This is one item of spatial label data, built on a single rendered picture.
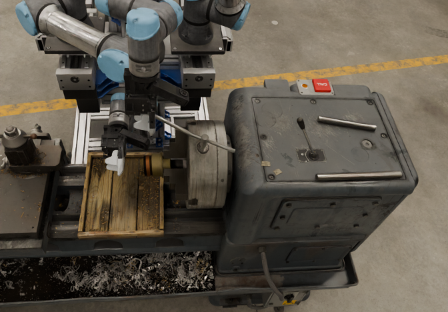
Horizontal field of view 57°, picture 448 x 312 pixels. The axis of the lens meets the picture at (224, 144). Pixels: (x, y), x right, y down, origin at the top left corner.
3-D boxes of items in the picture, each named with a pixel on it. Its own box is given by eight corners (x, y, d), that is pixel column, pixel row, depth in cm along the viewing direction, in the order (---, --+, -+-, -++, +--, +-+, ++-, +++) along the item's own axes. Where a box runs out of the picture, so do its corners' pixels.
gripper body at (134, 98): (127, 100, 114) (125, 62, 106) (159, 101, 115) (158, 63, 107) (125, 117, 108) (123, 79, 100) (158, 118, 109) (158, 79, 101)
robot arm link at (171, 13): (149, -11, 107) (126, 3, 99) (187, 3, 105) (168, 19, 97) (147, 17, 112) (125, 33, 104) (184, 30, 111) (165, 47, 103)
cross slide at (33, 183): (58, 139, 164) (55, 131, 160) (39, 239, 139) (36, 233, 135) (13, 139, 161) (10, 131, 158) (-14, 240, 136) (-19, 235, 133)
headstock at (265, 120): (345, 143, 189) (381, 82, 158) (377, 239, 161) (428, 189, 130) (217, 143, 180) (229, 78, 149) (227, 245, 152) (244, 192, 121)
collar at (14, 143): (29, 130, 141) (27, 124, 139) (25, 148, 137) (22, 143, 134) (5, 130, 140) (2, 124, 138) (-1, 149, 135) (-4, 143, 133)
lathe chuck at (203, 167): (205, 141, 167) (214, 104, 138) (209, 217, 155) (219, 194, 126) (183, 141, 166) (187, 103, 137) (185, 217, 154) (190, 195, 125)
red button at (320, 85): (326, 82, 155) (327, 79, 154) (329, 94, 152) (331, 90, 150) (311, 82, 154) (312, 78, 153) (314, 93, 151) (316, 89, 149)
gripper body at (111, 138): (103, 160, 147) (105, 133, 154) (127, 159, 148) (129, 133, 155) (100, 147, 141) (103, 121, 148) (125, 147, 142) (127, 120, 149)
